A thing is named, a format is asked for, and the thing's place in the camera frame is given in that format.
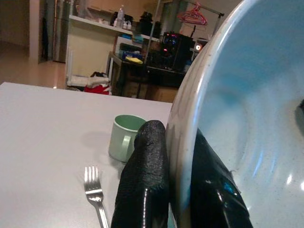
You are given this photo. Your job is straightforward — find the white counter shelf unit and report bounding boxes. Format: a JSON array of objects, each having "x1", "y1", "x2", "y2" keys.
[{"x1": 66, "y1": 14, "x2": 133, "y2": 87}]

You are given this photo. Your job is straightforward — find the clear plastic bottle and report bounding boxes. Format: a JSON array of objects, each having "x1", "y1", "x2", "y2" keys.
[{"x1": 117, "y1": 4, "x2": 126, "y2": 28}]

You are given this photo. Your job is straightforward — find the black desk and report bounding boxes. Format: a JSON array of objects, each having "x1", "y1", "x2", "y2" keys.
[{"x1": 108, "y1": 51, "x2": 190, "y2": 99}]

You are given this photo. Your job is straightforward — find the grey metal pole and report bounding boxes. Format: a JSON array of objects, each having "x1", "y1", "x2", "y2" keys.
[{"x1": 143, "y1": 0, "x2": 162, "y2": 69}]

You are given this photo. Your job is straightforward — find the brown cardboard box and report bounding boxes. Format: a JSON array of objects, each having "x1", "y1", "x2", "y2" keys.
[{"x1": 144, "y1": 85, "x2": 179, "y2": 103}]

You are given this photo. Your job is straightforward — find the light green mug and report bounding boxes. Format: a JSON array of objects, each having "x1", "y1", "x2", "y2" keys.
[{"x1": 108, "y1": 114, "x2": 147, "y2": 163}]

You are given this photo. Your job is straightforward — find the black computer tower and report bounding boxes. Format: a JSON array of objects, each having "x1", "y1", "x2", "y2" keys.
[{"x1": 162, "y1": 32, "x2": 197, "y2": 71}]

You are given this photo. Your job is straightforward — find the red bag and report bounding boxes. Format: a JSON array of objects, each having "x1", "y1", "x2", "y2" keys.
[{"x1": 84, "y1": 84, "x2": 112, "y2": 96}]

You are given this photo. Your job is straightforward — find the black bag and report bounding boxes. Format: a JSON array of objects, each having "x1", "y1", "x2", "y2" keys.
[{"x1": 138, "y1": 11, "x2": 162, "y2": 37}]

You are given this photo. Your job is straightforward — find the teal ceramic plate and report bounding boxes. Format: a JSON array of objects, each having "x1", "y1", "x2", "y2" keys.
[{"x1": 165, "y1": 0, "x2": 304, "y2": 228}]

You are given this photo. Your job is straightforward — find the metal clothes rack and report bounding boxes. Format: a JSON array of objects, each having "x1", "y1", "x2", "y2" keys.
[{"x1": 180, "y1": 0, "x2": 225, "y2": 37}]

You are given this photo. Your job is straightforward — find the white cloth bundle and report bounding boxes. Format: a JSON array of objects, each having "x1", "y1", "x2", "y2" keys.
[{"x1": 89, "y1": 71, "x2": 111, "y2": 86}]

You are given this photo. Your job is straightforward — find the pink clothes hangers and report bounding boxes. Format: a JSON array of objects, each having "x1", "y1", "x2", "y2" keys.
[{"x1": 177, "y1": 1, "x2": 209, "y2": 26}]

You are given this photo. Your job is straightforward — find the silver metal fork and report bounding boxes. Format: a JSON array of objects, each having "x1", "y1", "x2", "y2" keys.
[{"x1": 84, "y1": 166, "x2": 110, "y2": 228}]

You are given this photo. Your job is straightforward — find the silver fridge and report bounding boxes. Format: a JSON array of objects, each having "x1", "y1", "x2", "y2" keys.
[{"x1": 51, "y1": 0, "x2": 72, "y2": 64}]

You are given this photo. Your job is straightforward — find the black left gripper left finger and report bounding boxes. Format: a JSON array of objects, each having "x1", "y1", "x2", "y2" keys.
[{"x1": 111, "y1": 120, "x2": 171, "y2": 228}]

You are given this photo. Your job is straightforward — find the yellow cloth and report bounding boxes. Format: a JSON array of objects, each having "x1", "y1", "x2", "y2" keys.
[{"x1": 125, "y1": 56, "x2": 144, "y2": 65}]

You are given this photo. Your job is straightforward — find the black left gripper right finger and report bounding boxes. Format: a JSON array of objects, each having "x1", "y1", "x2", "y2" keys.
[{"x1": 190, "y1": 132, "x2": 254, "y2": 228}]

